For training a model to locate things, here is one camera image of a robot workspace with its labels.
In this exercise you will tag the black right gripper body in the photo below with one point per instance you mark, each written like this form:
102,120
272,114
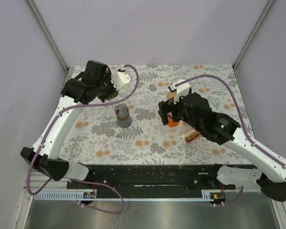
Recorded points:
178,112

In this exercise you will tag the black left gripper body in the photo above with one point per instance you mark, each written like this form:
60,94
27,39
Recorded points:
106,88

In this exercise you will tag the orange coffee filter pack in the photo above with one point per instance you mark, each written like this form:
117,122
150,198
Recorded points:
190,136

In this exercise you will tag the orange glass carafe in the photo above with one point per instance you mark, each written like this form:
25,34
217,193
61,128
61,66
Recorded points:
171,122

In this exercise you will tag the brown paper coffee filter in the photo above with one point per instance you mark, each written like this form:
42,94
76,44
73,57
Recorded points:
170,95

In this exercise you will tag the dark green dripper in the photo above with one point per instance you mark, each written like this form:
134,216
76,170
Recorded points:
112,96

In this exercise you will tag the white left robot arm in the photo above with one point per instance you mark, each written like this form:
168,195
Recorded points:
44,154

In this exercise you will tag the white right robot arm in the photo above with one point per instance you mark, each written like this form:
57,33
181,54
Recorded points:
268,175

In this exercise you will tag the floral patterned tablecloth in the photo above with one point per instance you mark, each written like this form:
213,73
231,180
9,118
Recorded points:
95,137

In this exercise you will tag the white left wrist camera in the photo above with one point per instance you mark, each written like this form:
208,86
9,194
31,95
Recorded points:
120,78

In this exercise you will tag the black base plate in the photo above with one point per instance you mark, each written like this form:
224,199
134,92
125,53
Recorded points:
151,180

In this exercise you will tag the white slotted cable duct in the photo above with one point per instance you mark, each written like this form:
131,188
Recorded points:
108,195

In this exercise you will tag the aluminium frame rail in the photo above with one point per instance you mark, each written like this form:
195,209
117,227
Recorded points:
38,179

